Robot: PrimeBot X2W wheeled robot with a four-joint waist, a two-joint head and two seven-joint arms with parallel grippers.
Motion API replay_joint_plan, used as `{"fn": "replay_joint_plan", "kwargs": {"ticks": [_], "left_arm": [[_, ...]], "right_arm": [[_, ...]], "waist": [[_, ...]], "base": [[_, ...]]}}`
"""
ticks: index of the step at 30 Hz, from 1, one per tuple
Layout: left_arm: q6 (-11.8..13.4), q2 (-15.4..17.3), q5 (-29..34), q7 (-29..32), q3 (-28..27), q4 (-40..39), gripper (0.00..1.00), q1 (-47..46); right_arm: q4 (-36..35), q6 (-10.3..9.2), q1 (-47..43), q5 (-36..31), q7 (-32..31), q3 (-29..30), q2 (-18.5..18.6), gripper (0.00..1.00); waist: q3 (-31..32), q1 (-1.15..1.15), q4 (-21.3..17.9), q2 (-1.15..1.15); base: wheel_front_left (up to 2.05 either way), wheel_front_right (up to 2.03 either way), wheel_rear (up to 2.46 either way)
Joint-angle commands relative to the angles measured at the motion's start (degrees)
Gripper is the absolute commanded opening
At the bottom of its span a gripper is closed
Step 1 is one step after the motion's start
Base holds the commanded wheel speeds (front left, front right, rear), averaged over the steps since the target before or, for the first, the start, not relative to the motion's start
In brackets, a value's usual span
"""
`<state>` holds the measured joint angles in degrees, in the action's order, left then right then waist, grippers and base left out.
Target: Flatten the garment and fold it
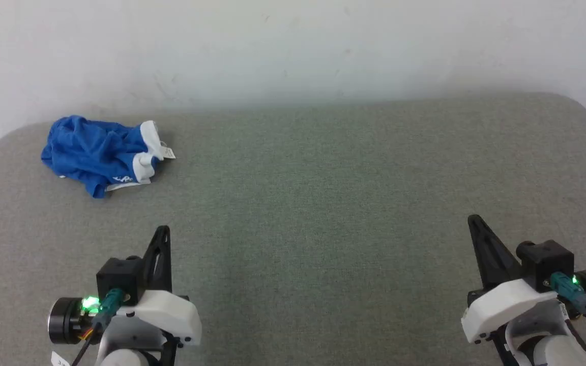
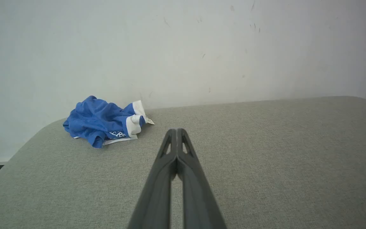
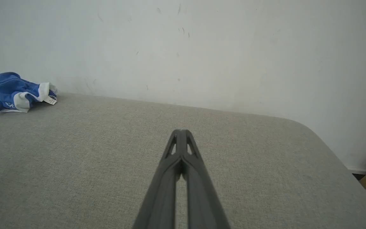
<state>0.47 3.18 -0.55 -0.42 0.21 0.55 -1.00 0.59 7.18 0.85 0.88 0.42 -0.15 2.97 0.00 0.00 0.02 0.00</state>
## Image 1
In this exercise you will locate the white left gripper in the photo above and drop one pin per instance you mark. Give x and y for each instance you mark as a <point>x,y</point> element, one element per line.
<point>171,315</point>

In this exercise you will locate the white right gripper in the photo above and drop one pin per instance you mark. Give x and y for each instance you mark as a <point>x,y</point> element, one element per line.
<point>506,305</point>

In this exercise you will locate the blue and white garment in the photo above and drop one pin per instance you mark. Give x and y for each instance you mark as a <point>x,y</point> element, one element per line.
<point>94,152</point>

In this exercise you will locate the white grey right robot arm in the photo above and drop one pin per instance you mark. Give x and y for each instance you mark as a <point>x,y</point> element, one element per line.
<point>552,351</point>

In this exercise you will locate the grey-green fabric sofa cushion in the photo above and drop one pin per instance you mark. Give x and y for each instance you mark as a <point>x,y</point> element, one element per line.
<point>323,203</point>

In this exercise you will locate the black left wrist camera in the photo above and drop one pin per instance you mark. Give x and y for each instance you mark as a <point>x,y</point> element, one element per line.
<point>117,279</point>

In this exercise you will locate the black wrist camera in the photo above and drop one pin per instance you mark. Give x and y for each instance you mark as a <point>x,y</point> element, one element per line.
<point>547,262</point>
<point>117,279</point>

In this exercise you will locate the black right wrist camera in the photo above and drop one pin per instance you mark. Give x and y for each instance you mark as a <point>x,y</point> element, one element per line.
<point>547,262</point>

